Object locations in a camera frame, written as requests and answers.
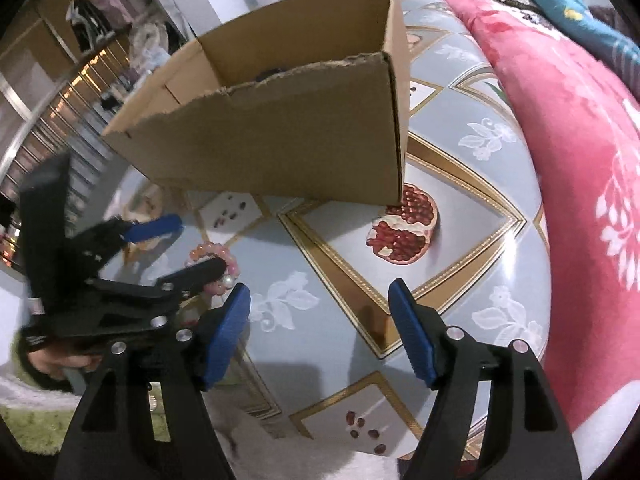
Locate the green fuzzy rug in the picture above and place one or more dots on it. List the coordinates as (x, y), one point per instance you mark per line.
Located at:
(36, 408)

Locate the left operator hand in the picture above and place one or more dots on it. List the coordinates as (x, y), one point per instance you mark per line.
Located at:
(53, 361)

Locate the brown cardboard box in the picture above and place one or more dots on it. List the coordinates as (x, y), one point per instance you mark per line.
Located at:
(334, 126)

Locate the red floral blanket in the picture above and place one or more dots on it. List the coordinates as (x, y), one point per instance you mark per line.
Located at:
(578, 121)

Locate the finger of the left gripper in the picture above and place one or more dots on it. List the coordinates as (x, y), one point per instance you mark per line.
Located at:
(104, 240)
(112, 310)

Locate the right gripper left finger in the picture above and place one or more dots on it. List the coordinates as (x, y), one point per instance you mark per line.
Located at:
(143, 415)

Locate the pink strap smart watch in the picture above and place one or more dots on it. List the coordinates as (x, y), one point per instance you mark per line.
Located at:
(269, 73)

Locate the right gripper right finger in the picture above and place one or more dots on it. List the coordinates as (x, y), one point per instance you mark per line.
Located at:
(526, 434)

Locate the teal blue pillow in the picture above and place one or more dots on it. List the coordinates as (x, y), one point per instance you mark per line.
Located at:
(574, 19)

